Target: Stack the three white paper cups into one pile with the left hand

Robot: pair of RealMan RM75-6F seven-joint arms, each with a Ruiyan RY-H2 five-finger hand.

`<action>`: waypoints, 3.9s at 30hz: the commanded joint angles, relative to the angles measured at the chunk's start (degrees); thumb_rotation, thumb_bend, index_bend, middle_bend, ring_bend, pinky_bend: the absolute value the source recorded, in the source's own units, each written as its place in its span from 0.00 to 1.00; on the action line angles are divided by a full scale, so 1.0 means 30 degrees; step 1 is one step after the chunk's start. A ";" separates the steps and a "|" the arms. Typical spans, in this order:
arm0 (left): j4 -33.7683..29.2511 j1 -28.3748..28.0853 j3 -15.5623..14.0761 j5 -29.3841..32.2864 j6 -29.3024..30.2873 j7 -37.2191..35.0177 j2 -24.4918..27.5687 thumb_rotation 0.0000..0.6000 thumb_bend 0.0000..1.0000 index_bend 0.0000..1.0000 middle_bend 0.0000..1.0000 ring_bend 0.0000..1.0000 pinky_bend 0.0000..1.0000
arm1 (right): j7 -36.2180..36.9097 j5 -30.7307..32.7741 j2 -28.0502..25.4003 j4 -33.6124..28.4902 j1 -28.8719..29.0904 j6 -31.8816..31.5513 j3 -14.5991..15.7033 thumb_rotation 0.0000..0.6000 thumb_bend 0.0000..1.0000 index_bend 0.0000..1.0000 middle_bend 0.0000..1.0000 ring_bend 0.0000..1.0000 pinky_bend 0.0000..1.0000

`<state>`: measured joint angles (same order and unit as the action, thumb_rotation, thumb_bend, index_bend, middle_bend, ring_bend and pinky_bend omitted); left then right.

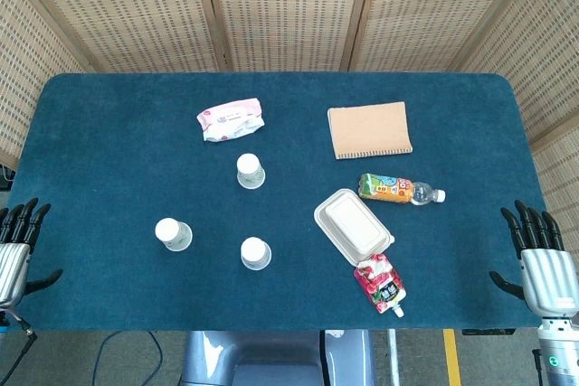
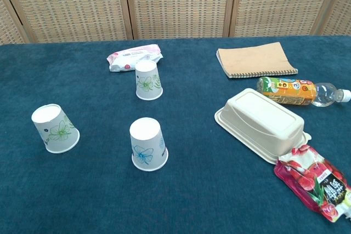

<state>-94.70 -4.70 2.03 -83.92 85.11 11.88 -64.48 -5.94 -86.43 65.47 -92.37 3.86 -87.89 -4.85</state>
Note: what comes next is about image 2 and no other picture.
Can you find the small green flower paper cup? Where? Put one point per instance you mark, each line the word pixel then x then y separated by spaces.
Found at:
pixel 149 83

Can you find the orange label plastic bottle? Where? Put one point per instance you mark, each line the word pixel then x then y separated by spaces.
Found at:
pixel 290 91

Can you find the woven rattan screen panel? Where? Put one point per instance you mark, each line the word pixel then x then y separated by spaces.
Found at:
pixel 178 4
pixel 279 4
pixel 340 17
pixel 8 25
pixel 71 4

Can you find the large green flower paper cup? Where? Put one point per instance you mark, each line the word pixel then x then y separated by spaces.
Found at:
pixel 55 132

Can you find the red lychee snack pouch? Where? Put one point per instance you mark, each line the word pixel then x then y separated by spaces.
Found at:
pixel 315 182

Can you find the blue flower paper cup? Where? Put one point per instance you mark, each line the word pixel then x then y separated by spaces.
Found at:
pixel 146 146

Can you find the pink white wet wipes pack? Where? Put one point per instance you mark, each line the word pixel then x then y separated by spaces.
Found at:
pixel 131 53

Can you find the beige takeout food container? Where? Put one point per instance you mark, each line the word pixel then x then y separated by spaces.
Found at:
pixel 260 121

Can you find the blue table cloth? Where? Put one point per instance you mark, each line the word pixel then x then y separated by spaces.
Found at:
pixel 192 190

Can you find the brown spiral notebook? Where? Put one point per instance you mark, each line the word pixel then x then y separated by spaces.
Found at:
pixel 255 60

